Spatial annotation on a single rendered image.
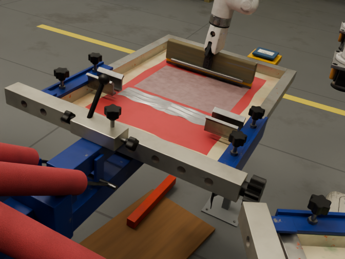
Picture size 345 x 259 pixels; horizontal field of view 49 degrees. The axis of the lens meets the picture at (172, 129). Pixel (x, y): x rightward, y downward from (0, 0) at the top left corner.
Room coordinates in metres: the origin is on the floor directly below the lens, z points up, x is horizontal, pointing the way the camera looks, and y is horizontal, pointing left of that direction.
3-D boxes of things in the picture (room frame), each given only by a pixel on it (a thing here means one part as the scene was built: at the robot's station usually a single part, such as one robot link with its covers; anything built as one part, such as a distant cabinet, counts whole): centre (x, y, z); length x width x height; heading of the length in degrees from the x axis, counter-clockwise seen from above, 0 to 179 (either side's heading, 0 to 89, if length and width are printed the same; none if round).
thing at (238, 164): (0.86, -0.19, 0.97); 0.30 x 0.05 x 0.07; 156
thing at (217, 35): (1.35, -0.11, 1.12); 0.10 x 0.08 x 0.11; 157
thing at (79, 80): (1.08, 0.32, 0.97); 0.30 x 0.05 x 0.07; 156
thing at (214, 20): (1.34, -0.11, 1.18); 0.09 x 0.07 x 0.03; 157
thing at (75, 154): (0.67, 0.19, 1.02); 0.17 x 0.06 x 0.05; 156
